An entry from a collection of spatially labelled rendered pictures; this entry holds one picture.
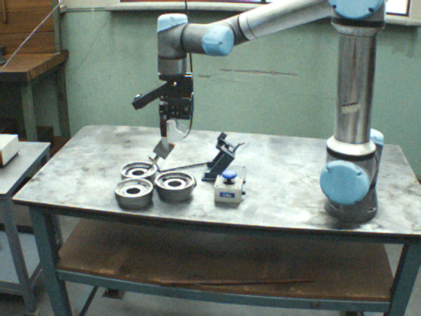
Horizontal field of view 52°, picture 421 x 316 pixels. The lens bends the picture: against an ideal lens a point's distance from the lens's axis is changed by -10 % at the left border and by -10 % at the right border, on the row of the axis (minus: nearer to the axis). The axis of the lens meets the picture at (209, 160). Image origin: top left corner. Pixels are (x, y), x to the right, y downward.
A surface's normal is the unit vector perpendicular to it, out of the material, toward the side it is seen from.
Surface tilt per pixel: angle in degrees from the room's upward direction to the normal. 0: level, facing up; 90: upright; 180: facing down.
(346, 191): 98
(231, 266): 0
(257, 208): 0
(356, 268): 0
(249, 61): 90
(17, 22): 90
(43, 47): 90
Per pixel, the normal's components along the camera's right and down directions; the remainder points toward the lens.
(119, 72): -0.14, 0.42
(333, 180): -0.46, 0.49
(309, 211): 0.01, -0.90
